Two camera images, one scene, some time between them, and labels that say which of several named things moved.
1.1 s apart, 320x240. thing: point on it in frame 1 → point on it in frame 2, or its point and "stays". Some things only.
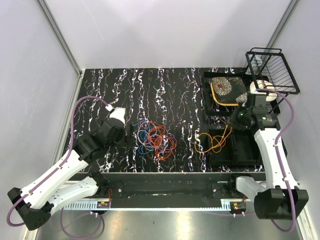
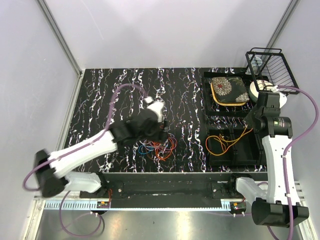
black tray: (211, 107) stays
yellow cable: (204, 142) → (222, 141)
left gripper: (129, 140) → (161, 136)
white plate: (262, 84) stays
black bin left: (221, 147) stays
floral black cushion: (229, 90) stays
